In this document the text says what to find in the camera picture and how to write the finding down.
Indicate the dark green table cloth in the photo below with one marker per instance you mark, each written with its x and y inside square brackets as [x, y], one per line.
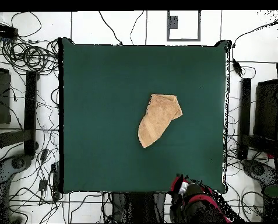
[101, 93]

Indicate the black stand base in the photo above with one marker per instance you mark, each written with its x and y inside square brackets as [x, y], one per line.
[245, 116]
[31, 112]

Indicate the dark grey tripod base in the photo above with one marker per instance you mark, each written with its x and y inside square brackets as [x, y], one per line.
[3, 172]
[257, 170]

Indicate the small grey square plate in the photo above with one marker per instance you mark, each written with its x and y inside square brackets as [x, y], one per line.
[173, 22]

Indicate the black box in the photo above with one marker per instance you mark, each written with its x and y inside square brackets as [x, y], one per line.
[2, 98]
[267, 109]

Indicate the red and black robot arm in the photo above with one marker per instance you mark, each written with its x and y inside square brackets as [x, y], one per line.
[199, 207]

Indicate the tan terry towel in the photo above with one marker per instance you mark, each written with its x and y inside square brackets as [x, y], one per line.
[159, 116]

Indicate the black stand frame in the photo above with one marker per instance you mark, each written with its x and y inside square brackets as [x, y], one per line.
[138, 207]

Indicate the black power strip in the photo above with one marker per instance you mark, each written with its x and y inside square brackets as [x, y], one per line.
[3, 31]

